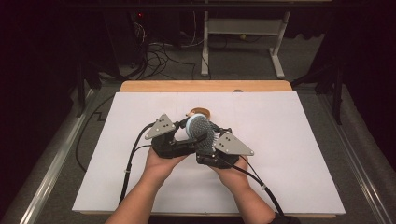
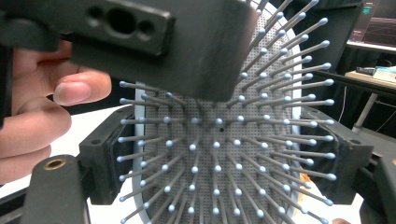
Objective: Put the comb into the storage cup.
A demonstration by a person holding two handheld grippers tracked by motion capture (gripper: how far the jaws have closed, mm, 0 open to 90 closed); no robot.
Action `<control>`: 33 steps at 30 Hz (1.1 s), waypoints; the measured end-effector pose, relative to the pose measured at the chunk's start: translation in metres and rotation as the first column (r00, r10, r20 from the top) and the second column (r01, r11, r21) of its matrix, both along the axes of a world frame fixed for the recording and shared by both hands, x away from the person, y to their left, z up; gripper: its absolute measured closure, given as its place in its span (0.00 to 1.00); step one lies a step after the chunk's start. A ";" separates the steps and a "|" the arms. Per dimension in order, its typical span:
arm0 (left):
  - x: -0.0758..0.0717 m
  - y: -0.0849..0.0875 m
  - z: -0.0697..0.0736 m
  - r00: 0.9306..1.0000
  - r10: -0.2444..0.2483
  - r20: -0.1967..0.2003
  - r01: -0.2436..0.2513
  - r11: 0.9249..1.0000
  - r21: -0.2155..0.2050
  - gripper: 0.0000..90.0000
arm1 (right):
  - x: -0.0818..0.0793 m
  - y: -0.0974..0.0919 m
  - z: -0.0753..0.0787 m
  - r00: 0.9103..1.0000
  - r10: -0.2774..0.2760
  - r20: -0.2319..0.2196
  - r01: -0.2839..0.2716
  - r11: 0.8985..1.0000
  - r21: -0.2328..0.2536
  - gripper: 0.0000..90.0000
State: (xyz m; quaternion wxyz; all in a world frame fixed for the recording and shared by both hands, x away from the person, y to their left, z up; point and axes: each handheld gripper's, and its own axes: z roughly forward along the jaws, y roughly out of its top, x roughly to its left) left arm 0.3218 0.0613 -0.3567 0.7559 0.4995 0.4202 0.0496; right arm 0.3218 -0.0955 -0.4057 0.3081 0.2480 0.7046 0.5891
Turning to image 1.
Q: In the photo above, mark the person's right hand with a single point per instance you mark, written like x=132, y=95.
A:
x=232, y=177

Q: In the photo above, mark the round wooden cup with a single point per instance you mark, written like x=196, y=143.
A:
x=202, y=111

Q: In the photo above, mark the white board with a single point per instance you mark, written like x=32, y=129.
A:
x=295, y=155

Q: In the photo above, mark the white metal stand frame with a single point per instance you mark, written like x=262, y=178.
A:
x=243, y=26

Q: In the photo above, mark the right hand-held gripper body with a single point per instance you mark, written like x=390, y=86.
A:
x=230, y=146

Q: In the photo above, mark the small white animal figure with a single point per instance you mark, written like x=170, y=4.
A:
x=188, y=114

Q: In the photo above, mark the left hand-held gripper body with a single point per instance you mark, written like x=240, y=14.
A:
x=168, y=147

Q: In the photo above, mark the black stand leg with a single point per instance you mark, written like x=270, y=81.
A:
x=336, y=93
x=81, y=90

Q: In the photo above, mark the black box with red light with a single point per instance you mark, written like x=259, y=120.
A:
x=124, y=34

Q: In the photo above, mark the small yellow object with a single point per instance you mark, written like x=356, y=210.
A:
x=243, y=36

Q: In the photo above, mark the light blue hairbrush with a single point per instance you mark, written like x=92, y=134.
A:
x=199, y=130

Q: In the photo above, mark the wooden table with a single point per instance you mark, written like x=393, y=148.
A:
x=205, y=86

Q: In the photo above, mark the person's left hand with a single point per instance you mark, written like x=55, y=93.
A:
x=162, y=168

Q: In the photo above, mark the aluminium rail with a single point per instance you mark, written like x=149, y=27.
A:
x=355, y=155
x=59, y=158

